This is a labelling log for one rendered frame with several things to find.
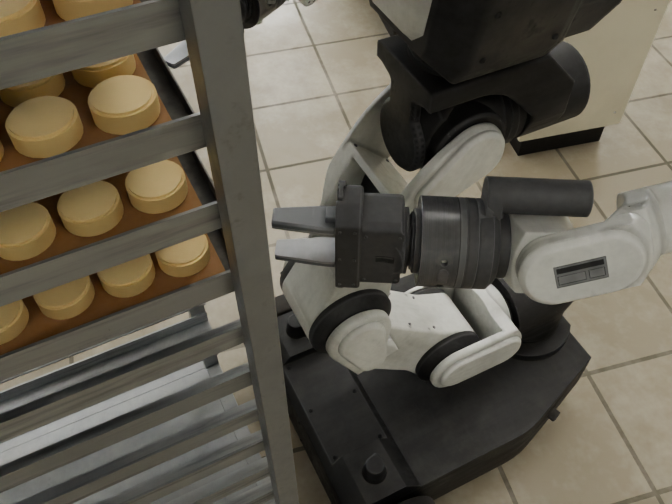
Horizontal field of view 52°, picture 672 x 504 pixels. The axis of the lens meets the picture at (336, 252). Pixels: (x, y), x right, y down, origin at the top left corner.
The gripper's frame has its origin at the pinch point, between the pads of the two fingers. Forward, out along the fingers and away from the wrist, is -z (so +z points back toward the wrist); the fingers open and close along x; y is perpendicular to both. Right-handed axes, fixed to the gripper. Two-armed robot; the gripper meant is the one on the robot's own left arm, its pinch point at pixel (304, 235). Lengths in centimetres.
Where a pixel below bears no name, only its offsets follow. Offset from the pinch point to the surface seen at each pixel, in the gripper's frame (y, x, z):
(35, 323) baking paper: 11.2, -0.7, -23.2
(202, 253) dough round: 3.7, 1.0, -9.2
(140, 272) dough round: 6.4, 1.2, -14.4
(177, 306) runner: 8.8, -0.4, -10.8
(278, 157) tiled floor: -114, -96, -22
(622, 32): -123, -54, 72
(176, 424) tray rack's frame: -17, -81, -31
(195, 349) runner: 8.6, -8.1, -10.4
